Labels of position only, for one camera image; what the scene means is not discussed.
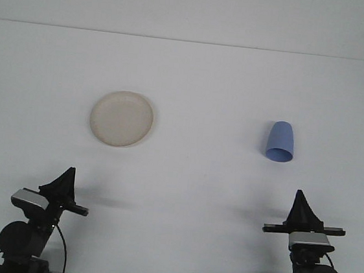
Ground pale blue cup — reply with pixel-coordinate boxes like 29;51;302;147
263;119;299;165

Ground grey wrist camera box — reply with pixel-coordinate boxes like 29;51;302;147
9;186;50;211
288;230;336;255

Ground pale round plate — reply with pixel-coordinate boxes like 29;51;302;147
87;87;157;152

